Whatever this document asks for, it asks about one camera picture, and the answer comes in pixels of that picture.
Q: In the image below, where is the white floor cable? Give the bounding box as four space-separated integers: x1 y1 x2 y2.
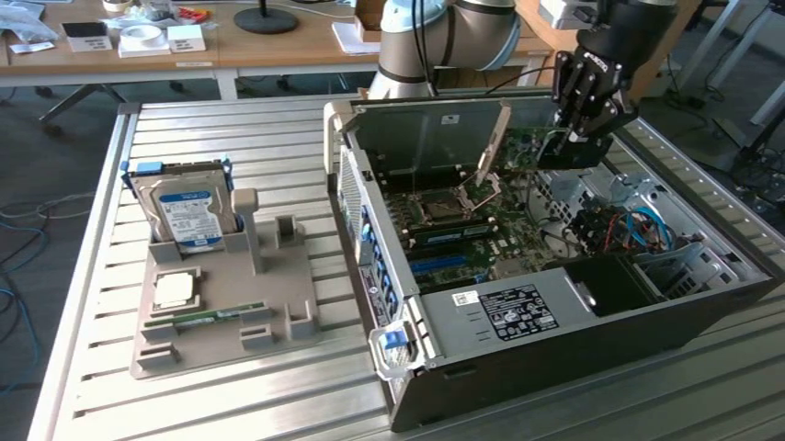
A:
0 190 99 222

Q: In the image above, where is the black round lamp base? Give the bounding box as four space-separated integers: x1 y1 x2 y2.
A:
234 0 301 35

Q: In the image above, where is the red wire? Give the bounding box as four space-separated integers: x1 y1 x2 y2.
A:
604 213 633 252

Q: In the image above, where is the black grey PC case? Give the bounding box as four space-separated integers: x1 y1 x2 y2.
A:
323 82 776 433

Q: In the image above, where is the hard disk drive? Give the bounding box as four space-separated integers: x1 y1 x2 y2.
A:
120 158 238 254

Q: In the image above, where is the silver CPU chip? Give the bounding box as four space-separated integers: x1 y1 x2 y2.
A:
153 274 198 310

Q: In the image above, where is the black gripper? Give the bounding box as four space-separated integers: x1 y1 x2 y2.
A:
550 0 680 144

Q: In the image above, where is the blue floor cable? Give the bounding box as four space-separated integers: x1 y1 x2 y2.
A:
0 224 46 391

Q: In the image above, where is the dark green RAM stick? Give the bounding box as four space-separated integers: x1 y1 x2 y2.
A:
410 222 498 247

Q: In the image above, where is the blue expansion slot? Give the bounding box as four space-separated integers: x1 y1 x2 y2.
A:
409 252 488 277

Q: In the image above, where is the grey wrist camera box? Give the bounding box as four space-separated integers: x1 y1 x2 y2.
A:
538 0 594 29

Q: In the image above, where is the white table leg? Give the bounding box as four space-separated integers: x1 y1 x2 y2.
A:
748 80 785 126

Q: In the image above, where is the metal socket cover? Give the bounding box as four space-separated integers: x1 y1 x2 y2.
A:
453 167 508 212

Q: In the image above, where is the metal disk bay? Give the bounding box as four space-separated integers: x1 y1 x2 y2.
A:
630 241 741 302
538 167 621 208

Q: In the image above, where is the black white card box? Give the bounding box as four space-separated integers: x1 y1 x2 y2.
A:
60 21 114 52

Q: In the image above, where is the small white box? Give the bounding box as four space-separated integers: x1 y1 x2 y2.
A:
166 23 206 54

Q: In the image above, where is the grey printed parts rack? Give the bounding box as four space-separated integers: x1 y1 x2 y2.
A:
129 187 322 382

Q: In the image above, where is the green graphics card metal bracket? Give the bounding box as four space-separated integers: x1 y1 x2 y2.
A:
476 98 614 188

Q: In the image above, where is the bright green RAM stick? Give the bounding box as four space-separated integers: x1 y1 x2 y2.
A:
146 301 269 325

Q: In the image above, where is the grey power supply unit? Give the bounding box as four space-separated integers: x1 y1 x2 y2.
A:
420 267 600 360

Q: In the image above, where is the wooden desk white frame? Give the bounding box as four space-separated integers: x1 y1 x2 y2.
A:
0 0 553 100

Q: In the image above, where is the white paper stack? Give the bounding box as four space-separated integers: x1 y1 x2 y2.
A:
331 20 383 56

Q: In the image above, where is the clear plastic bag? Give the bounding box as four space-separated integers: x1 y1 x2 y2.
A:
0 0 60 42

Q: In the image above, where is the black cable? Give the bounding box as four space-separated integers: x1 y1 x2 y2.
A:
490 66 561 93

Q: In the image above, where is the green motherboard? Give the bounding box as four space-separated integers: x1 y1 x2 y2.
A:
383 174 594 288

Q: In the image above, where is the blue wire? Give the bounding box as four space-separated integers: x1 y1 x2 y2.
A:
618 206 676 254

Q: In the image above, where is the white paper label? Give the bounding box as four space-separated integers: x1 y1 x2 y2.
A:
8 40 56 55

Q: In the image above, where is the flat white box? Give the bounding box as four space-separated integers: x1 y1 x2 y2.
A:
116 34 174 59

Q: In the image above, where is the white tape roll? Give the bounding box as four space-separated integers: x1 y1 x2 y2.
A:
120 25 165 47

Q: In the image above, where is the brown cardboard box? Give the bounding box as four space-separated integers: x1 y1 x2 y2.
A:
354 0 385 45

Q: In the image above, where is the CPU socket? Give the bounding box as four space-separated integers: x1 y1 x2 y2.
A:
416 190 472 226

